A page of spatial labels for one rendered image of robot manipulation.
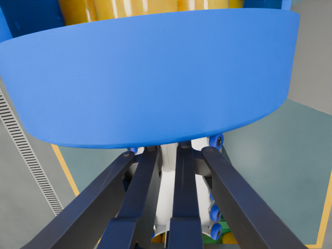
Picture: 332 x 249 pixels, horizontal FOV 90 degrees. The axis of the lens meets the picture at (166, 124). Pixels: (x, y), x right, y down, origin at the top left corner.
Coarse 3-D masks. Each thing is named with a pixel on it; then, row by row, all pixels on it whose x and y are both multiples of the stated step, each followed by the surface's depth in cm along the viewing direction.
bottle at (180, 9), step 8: (184, 0) 15; (192, 0) 15; (200, 0) 14; (208, 0) 15; (216, 0) 15; (224, 0) 15; (184, 8) 15; (192, 8) 15; (200, 8) 15; (208, 8) 15; (216, 8) 15
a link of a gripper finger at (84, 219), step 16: (128, 160) 12; (112, 176) 10; (96, 192) 9; (112, 192) 10; (64, 208) 8; (80, 208) 8; (96, 208) 9; (112, 208) 10; (48, 224) 8; (64, 224) 8; (80, 224) 8; (96, 224) 9; (32, 240) 7; (48, 240) 7; (64, 240) 7; (80, 240) 8; (96, 240) 9
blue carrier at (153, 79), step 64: (0, 0) 15; (256, 0) 20; (0, 64) 10; (64, 64) 8; (128, 64) 8; (192, 64) 8; (256, 64) 9; (64, 128) 9; (128, 128) 9; (192, 128) 9
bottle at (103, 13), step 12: (96, 0) 12; (108, 0) 11; (120, 0) 11; (132, 0) 11; (144, 0) 11; (156, 0) 12; (168, 0) 12; (96, 12) 13; (108, 12) 12; (120, 12) 12; (132, 12) 11; (144, 12) 12; (156, 12) 12
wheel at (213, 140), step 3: (213, 135) 37; (216, 135) 36; (219, 135) 37; (222, 135) 38; (210, 138) 37; (213, 138) 36; (216, 138) 36; (219, 138) 37; (222, 138) 39; (210, 141) 37; (213, 141) 36; (216, 141) 36; (219, 141) 37; (222, 141) 39; (210, 144) 37; (213, 144) 36; (216, 144) 37; (219, 144) 38; (222, 144) 39; (216, 147) 37; (219, 147) 38
